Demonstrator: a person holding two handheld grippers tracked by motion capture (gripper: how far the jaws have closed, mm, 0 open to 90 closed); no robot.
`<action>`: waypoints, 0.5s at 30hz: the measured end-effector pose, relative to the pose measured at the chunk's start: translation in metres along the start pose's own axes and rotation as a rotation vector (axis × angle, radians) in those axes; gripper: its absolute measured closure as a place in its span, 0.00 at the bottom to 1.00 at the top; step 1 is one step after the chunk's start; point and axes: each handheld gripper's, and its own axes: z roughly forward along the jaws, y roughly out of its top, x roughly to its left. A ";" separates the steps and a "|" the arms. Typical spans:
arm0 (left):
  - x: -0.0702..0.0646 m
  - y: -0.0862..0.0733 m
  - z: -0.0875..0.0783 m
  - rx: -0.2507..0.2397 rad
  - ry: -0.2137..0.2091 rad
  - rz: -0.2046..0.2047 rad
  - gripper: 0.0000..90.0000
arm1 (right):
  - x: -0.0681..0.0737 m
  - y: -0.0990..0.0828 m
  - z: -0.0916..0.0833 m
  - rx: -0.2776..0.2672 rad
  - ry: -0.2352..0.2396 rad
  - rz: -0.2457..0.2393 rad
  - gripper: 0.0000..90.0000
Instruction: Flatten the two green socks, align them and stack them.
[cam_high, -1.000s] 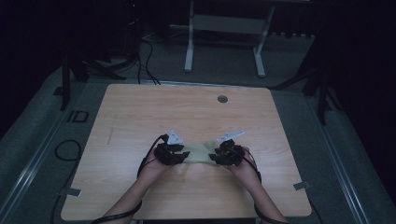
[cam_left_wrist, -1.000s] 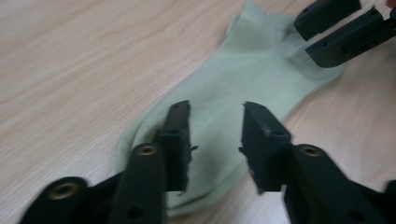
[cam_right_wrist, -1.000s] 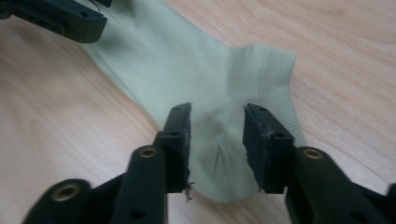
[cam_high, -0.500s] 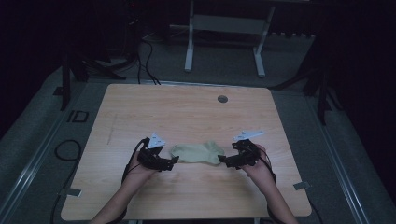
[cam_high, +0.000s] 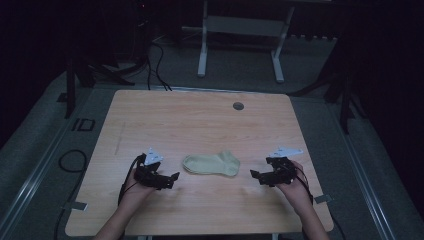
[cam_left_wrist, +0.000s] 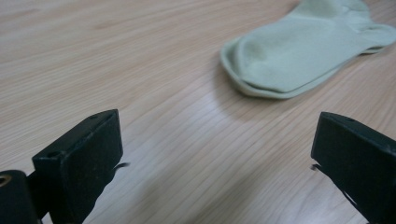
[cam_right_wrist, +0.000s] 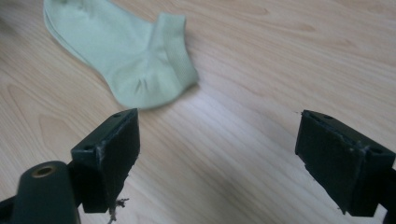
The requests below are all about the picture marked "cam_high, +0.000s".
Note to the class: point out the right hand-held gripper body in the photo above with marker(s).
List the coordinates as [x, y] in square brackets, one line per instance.
[281, 170]

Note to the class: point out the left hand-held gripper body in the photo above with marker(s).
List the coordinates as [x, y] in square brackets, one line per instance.
[150, 173]

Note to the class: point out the person's right hand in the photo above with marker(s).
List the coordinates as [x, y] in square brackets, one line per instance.
[296, 190]

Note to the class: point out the person's left hand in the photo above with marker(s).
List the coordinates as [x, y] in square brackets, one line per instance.
[136, 195]

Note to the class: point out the grey tape piece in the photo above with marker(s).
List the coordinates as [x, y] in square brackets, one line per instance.
[76, 206]
[323, 199]

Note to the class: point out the grey table grommet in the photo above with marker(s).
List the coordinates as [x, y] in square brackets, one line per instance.
[238, 106]

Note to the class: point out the black metal stand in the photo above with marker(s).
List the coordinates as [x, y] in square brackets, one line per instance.
[345, 106]
[70, 90]

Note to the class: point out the metal floor rail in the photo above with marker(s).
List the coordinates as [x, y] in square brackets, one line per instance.
[363, 173]
[30, 186]

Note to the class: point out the white desk frame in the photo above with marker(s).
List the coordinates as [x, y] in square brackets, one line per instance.
[243, 26]

